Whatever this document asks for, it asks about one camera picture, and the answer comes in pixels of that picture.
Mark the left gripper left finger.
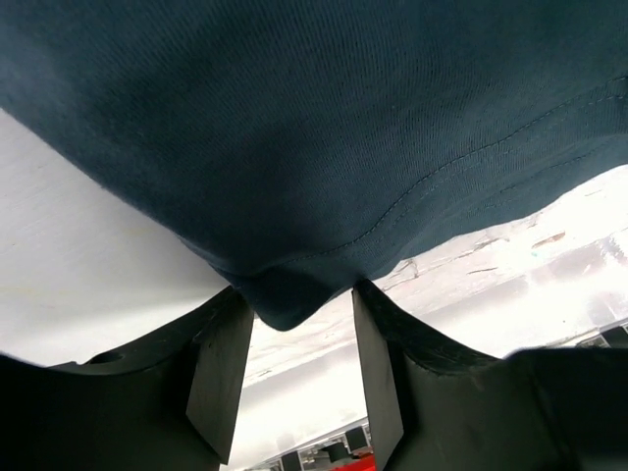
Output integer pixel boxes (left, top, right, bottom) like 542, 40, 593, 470
48, 285, 256, 471

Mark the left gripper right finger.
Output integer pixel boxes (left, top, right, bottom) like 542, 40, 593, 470
352, 281, 540, 470

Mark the blue-grey t shirt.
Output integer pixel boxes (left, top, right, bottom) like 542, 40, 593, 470
1, 1, 627, 331

